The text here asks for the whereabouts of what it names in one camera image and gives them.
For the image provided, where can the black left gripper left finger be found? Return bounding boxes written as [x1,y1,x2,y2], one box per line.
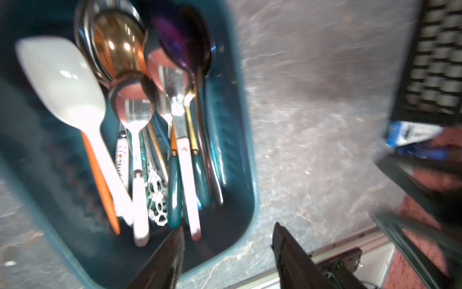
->
[126,227,185,289]

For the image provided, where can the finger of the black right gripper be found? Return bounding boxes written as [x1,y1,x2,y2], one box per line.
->
[372,211,462,289]
[375,154,462,227]

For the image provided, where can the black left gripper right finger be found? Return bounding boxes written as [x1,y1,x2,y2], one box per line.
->
[271,222,334,289]

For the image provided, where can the orange plastic spoon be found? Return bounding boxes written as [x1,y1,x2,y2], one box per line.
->
[81,132,120,236]

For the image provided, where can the bronze copper spoon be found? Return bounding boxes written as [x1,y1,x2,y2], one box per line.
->
[148,122,168,185]

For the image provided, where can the white handled steel spoon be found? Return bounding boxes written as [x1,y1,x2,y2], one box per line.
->
[109,71,154,248]

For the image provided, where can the pink handled spoon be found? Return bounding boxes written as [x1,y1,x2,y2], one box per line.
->
[143,31,202,242]

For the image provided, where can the purple iridescent spoon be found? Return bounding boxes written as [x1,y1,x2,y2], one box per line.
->
[150,1,224,207]

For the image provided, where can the white handle steel spoon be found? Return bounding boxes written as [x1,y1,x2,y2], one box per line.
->
[74,1,148,87]

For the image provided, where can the patterned handle steel spoon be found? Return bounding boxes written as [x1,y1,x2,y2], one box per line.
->
[141,128,167,227]

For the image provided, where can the white blue small box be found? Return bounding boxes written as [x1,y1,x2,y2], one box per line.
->
[384,120,443,148]

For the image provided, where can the teal plastic storage box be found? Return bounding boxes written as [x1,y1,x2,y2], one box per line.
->
[1,1,257,289]

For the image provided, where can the blue stapler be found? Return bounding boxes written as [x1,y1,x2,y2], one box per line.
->
[395,143,449,161]

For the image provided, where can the black mesh file rack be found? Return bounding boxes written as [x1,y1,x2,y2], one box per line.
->
[390,1,462,127]

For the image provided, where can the aluminium rail frame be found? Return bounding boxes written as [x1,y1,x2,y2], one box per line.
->
[233,223,395,289]

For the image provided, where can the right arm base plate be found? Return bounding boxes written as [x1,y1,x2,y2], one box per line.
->
[317,248,366,289]

